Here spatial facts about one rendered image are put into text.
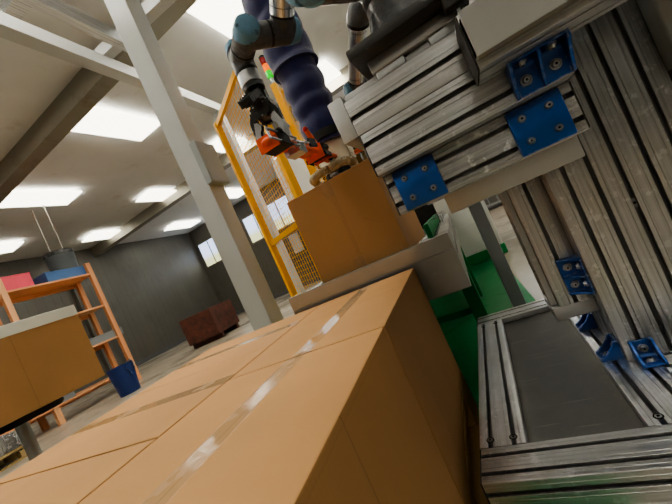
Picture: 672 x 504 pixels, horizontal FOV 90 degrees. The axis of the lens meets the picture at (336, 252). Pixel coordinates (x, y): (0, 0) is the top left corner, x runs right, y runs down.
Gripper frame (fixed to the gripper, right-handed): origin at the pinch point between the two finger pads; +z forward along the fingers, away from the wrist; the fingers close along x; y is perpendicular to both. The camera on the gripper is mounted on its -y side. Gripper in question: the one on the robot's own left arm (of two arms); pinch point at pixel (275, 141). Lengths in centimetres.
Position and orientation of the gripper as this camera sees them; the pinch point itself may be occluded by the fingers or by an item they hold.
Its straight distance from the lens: 116.7
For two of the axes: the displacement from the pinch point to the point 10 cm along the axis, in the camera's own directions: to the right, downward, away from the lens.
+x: -8.5, 3.8, 3.7
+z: 4.1, 9.1, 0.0
